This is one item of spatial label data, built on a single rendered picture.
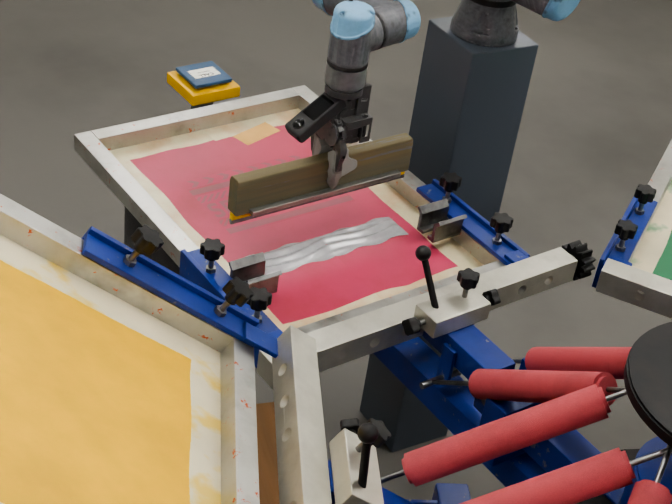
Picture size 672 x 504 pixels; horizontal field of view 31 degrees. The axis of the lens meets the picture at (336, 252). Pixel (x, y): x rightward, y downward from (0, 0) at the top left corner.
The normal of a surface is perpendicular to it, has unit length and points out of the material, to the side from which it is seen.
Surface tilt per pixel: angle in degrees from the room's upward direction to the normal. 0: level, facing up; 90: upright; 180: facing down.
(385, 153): 89
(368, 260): 0
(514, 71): 90
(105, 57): 0
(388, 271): 0
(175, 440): 32
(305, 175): 89
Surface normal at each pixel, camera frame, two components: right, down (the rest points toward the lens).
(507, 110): 0.48, 0.56
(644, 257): 0.12, -0.81
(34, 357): 0.63, -0.66
